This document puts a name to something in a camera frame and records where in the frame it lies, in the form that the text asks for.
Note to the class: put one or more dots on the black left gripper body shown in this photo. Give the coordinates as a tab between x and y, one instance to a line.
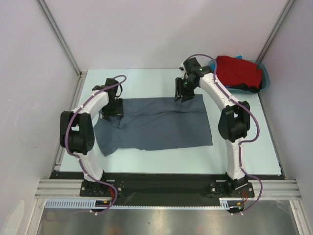
114	108

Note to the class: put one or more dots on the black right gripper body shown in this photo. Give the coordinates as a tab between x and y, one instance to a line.
185	87

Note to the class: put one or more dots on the grey blue t shirt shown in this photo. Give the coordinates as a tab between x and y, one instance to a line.
153	124

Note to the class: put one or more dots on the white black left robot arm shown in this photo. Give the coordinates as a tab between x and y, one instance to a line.
77	130

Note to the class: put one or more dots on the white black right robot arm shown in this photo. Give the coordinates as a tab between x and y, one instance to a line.
234	121

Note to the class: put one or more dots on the red t shirt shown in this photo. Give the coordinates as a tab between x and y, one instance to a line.
225	64

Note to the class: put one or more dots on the black t shirt in basket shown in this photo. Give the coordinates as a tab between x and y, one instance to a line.
252	79

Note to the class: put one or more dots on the blue plastic basket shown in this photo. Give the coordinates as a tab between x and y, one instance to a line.
239	74

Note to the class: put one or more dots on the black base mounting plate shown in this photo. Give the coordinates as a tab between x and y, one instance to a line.
162	190

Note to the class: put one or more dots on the aluminium front frame rail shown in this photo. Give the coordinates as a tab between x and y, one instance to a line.
272	189

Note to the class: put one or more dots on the left aluminium corner post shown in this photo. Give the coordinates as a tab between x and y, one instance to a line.
58	34

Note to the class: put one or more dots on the aluminium corner post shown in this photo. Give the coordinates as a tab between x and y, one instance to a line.
58	34
276	28

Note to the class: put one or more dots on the slotted grey cable duct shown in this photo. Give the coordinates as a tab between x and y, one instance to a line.
93	204

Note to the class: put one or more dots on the right aluminium corner post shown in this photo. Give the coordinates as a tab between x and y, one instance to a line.
276	28

